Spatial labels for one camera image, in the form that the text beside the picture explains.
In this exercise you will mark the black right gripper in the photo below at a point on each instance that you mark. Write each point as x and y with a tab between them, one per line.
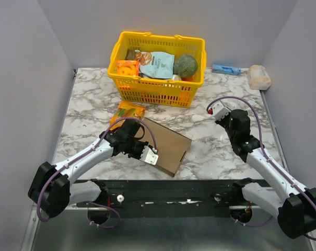
223	122

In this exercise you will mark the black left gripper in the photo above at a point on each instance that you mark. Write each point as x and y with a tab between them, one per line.
142	144

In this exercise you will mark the brown cardboard express box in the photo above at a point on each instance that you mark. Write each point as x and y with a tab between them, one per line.
172	148

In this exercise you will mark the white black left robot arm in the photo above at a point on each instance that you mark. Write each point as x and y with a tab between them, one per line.
50	188

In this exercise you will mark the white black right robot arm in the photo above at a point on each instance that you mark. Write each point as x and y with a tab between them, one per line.
291	203

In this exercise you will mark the orange snack box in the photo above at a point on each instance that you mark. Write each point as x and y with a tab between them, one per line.
127	67

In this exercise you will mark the orange gummy candy bag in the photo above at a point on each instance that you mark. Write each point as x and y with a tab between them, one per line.
128	109

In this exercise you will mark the blue flat package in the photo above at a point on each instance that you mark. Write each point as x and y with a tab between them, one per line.
227	70

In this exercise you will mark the orange fruit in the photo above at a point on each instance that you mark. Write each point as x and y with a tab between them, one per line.
188	79

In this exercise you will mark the white cup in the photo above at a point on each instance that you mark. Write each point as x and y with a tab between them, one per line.
176	77

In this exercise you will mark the green netted melon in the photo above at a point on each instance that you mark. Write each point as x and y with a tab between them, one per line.
185	66

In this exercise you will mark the yellow plastic shopping basket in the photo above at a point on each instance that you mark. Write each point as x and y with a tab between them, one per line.
161	91

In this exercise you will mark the light blue cassava chips bag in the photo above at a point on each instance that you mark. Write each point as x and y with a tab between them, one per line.
155	64

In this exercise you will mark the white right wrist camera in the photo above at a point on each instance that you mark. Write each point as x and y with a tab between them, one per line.
218	110

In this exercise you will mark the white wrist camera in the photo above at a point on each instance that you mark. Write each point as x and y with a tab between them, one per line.
149	155
218	110

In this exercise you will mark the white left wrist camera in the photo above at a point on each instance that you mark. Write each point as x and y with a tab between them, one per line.
149	155

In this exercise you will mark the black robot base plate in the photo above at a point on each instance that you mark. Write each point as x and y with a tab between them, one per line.
173	198

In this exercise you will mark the aluminium frame rail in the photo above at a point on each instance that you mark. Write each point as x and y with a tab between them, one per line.
72	231

